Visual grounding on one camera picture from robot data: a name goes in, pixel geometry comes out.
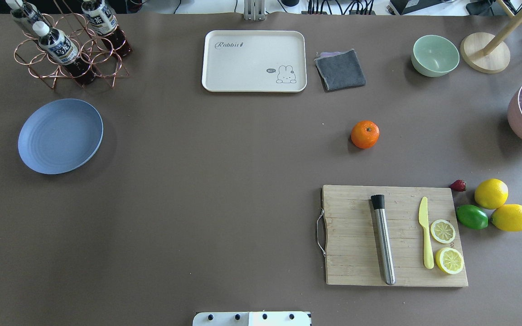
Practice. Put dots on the orange fruit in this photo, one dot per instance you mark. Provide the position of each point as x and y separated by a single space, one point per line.
365 134

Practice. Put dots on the blue round plate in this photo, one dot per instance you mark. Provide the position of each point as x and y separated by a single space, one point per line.
60 136

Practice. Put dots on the cream rabbit tray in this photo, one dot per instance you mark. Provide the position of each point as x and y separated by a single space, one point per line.
254 61

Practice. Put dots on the grey folded cloth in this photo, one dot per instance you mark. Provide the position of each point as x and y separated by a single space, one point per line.
340 70

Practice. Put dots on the wooden cutting board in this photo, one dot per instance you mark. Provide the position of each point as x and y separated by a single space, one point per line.
352 249

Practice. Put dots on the steel muddler black tip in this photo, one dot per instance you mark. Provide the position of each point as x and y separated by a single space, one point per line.
378 203

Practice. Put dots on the yellow plastic knife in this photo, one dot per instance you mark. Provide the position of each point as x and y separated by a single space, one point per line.
423 218

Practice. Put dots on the lemon half upper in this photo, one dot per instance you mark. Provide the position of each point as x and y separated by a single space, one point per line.
443 231

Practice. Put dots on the lemon half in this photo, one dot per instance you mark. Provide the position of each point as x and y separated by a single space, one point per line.
449 260
443 231

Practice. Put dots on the small red strawberry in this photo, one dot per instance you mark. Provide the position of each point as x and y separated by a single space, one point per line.
458 186

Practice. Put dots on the green bowl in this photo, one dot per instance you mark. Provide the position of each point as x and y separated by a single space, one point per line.
434 56

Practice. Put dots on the lemon half lower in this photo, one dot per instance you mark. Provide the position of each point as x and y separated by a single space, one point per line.
449 260

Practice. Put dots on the tea bottle back right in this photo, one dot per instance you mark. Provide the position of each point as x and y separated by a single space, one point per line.
105 25

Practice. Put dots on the tea bottle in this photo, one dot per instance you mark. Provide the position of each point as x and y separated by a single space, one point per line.
105 25
25 15
63 51

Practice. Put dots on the green lime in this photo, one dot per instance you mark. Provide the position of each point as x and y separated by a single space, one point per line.
472 217

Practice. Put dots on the yellow lemon upper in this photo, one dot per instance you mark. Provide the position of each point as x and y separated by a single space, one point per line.
491 194

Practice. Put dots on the yellow lemon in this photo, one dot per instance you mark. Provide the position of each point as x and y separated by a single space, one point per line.
508 217
491 194

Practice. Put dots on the tea bottle front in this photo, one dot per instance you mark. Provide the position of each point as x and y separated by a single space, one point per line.
63 51

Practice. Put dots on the wooden cup tree stand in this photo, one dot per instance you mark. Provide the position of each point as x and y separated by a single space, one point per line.
487 53

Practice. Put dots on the yellow lemon lower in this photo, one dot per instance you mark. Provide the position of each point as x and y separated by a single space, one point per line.
508 217

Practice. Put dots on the tea bottle back left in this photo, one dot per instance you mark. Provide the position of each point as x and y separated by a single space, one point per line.
25 15

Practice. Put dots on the copper wire bottle rack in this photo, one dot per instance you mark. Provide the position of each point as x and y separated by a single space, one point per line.
81 47

